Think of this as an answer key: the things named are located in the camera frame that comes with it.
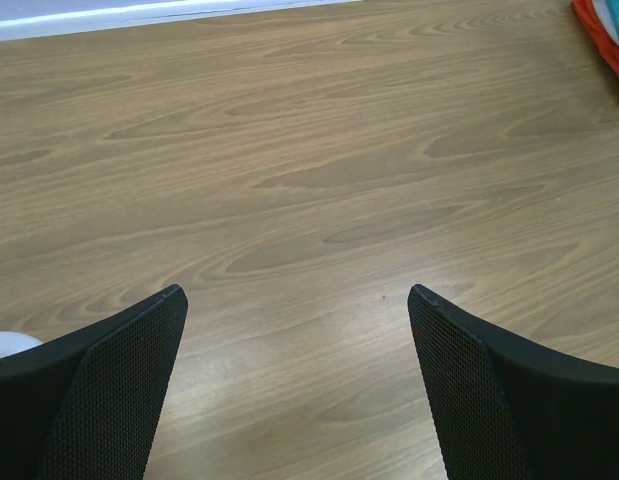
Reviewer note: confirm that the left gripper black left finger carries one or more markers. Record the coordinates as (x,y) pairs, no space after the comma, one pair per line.
(87,405)

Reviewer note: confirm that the folded orange t shirt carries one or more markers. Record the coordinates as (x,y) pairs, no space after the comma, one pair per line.
(607,47)

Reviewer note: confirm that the white plastic laundry basket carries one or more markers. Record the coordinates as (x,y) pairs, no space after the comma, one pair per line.
(14,342)

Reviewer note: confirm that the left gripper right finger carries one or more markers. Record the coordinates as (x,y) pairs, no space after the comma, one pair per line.
(505,407)

